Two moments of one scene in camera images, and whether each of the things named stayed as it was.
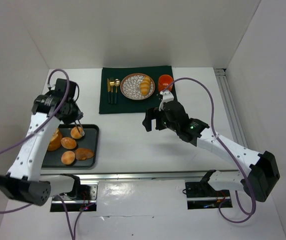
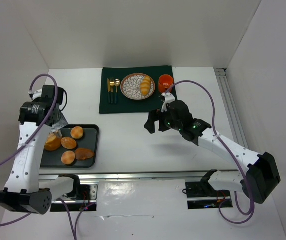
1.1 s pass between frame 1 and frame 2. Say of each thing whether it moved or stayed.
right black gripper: stayed
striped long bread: stayed
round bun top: stayed
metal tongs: moved
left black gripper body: moved
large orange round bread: stayed
